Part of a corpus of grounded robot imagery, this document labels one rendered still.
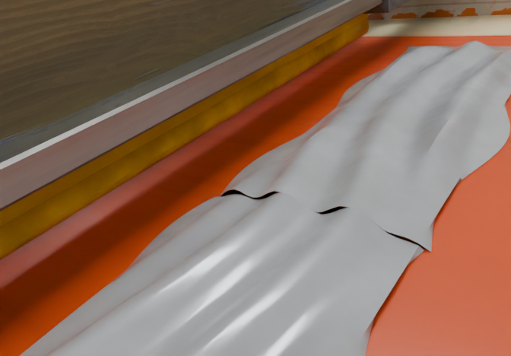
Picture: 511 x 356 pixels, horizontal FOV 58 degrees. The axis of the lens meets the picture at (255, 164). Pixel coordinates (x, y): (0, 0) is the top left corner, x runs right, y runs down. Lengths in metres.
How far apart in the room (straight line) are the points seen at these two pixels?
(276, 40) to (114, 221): 0.09
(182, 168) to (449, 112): 0.10
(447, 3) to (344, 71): 0.12
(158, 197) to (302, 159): 0.05
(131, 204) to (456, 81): 0.15
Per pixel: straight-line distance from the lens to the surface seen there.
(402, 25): 0.36
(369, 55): 0.29
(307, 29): 0.21
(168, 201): 0.16
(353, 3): 0.24
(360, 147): 0.16
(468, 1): 0.36
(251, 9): 0.20
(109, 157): 0.16
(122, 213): 0.16
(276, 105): 0.23
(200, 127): 0.19
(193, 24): 0.17
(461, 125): 0.17
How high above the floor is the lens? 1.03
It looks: 27 degrees down
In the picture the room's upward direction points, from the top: 11 degrees counter-clockwise
